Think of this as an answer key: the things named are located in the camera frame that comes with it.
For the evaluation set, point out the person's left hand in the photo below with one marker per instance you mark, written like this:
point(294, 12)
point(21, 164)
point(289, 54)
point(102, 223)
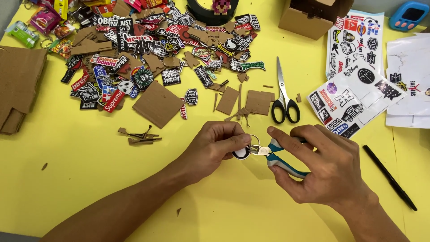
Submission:
point(208, 148)

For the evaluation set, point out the person's right hand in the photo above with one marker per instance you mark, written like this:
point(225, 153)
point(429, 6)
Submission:
point(336, 168)

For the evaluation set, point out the white and black sticker charm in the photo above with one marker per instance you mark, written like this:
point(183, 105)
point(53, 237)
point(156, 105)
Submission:
point(241, 154)

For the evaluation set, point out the teal and grey pliers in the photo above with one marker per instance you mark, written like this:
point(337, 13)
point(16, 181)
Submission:
point(273, 158)

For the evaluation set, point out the tangle of cardboard trimmings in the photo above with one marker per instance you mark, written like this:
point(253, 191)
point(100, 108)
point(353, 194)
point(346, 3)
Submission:
point(239, 114)

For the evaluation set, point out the narrow cardboard strip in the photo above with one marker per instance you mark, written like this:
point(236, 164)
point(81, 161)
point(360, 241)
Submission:
point(215, 102)

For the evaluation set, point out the small rectangular cardboard piece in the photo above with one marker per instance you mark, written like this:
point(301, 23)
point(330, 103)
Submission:
point(227, 100)

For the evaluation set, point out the black pen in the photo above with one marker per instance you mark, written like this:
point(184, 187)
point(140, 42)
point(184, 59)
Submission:
point(389, 176)

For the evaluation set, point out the long cardboard strip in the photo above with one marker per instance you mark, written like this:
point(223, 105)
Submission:
point(240, 99)

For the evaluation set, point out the square brown cardboard piece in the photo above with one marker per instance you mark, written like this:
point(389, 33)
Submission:
point(158, 105)

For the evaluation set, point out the notched cardboard piece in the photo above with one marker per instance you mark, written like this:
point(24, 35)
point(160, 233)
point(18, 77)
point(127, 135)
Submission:
point(258, 102)

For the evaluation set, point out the cluster of thin cardboard offcuts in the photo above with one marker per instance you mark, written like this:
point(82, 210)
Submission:
point(141, 136)

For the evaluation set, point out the partly cut sticker sheet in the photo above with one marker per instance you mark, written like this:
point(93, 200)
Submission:
point(356, 97)

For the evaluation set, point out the tiny cardboard bit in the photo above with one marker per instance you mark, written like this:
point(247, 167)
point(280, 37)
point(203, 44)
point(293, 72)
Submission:
point(298, 98)

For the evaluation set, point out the yellow paper table cover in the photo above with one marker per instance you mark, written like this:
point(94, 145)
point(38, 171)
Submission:
point(100, 174)

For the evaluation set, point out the pile of cardboard backed stickers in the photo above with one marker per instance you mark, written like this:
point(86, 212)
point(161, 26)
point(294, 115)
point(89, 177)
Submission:
point(151, 50)

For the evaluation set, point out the stack of white sticker backings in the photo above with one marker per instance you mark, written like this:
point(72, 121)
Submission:
point(410, 77)

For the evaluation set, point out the tall printed sticker sheet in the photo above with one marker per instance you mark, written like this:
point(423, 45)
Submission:
point(356, 40)

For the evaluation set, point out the black tape roll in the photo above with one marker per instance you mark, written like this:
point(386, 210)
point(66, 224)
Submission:
point(201, 16)

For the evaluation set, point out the pink pixel block figure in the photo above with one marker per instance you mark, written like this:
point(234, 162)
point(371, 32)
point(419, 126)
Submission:
point(221, 6)

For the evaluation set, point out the brown cardboard box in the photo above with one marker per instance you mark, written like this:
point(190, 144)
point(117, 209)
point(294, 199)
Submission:
point(312, 16)

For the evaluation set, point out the blue handheld toy device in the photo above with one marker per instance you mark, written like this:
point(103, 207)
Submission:
point(408, 15)

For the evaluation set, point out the large brown cardboard sheet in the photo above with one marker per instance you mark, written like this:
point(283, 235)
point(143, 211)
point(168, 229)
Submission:
point(18, 84)

